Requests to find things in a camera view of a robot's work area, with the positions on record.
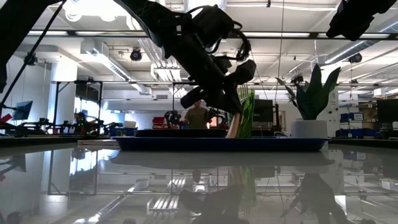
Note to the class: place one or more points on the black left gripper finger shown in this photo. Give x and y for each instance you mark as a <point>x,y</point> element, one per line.
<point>220,101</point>
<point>234,99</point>

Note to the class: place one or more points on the green translucent cup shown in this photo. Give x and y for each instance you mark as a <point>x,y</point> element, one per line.
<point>248,118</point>

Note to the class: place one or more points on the dark grey round plate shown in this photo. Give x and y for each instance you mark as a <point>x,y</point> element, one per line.
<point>180,133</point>

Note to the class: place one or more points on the black background robot arm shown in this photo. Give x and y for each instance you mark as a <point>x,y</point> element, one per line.
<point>81,123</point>
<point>171,119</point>

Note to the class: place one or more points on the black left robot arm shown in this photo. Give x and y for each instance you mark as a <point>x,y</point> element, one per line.
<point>161,25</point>

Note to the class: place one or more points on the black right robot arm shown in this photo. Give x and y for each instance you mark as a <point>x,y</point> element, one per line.
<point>351,18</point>

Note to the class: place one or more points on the blue plastic tray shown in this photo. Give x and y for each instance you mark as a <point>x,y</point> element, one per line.
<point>217,143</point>

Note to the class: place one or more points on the person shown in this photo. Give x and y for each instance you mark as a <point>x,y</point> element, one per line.
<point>196,118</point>

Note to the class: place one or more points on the red storage bin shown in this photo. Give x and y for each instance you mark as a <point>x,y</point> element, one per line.
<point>159,122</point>

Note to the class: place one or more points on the green leafy plant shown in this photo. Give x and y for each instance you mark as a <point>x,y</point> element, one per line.
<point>312,96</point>

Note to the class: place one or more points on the black ceiling spotlight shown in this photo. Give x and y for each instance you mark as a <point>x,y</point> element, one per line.
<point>136,55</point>
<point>355,58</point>

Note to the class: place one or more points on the white plant pot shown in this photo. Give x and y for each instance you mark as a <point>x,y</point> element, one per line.
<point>309,129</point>

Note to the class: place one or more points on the black metal rack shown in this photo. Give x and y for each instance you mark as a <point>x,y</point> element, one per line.
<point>93,93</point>

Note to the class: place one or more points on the blue storage bins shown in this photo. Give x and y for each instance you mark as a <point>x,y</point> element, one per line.
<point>357,132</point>

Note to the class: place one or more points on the pink folded napkin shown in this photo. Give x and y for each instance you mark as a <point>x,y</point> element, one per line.
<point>99,142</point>

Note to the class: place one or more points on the tilted blue-screen monitor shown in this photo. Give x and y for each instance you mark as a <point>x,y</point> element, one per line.
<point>23,110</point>

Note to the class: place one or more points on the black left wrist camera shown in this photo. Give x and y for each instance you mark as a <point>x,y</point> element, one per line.
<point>214,25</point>

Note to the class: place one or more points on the silver ventilation duct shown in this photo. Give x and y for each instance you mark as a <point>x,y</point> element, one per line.
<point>345,51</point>

